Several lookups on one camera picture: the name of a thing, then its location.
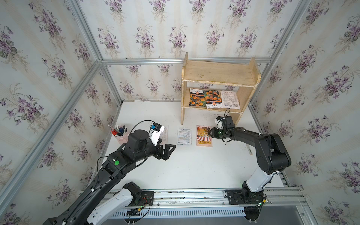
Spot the wooden two-tier shelf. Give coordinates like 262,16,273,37
181,52,262,124

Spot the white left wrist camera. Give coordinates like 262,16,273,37
150,122,165,146

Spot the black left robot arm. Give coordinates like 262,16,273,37
44,129,176,225

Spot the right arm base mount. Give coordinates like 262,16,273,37
224,181,266,206

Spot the pink storefront seed bag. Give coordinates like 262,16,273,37
196,125,212,147

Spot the white barcode seed bag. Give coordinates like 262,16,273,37
159,125,168,145

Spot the pink pen cup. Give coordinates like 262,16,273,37
108,125,129,144

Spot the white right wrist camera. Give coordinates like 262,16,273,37
215,116,235,130

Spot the small white seed bag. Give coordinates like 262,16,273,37
177,127,192,145

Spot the dark marigold seed bag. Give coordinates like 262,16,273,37
189,88,206,108

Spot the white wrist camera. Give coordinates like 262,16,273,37
215,116,235,130
150,122,165,146

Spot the orange marigold seed bag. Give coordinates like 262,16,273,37
204,90,223,109

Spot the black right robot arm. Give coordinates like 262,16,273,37
209,116,292,206

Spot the white printed seed bag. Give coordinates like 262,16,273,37
220,91,241,110

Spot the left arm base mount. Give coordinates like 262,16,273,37
123,182,155,207

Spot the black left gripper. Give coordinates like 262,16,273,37
133,138,177,163

